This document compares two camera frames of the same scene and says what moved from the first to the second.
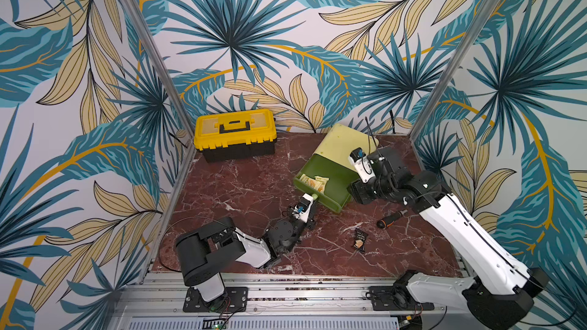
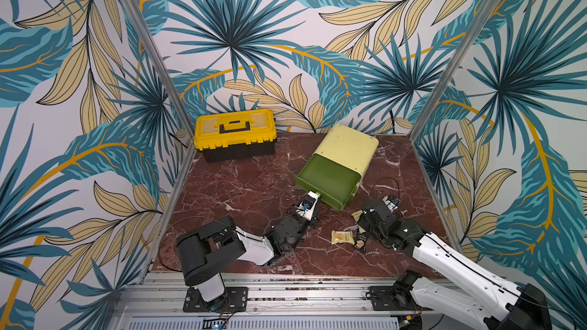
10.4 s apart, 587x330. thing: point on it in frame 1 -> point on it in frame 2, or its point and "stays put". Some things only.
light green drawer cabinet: x=341 y=140 stays put
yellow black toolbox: x=235 y=134 stays put
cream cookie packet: x=321 y=180 -> x=356 y=215
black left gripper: x=311 y=222 stays put
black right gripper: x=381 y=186 -> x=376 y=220
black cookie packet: x=361 y=237 stays put
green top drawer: x=326 y=180 stays put
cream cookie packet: x=315 y=185 -> x=338 y=237
